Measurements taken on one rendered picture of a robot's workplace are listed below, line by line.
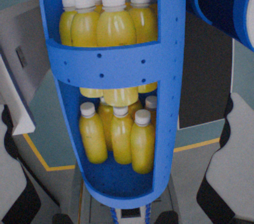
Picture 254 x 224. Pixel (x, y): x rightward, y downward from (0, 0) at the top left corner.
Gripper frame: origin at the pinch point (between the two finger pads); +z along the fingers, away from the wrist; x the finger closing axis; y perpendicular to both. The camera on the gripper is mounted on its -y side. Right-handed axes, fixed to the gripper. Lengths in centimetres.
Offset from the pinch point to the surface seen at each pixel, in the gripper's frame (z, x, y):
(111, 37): 22.1, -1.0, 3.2
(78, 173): 73, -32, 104
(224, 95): 127, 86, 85
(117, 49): 18.0, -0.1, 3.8
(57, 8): 36.5, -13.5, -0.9
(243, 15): 40, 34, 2
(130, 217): 34, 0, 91
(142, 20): 27.5, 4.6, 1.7
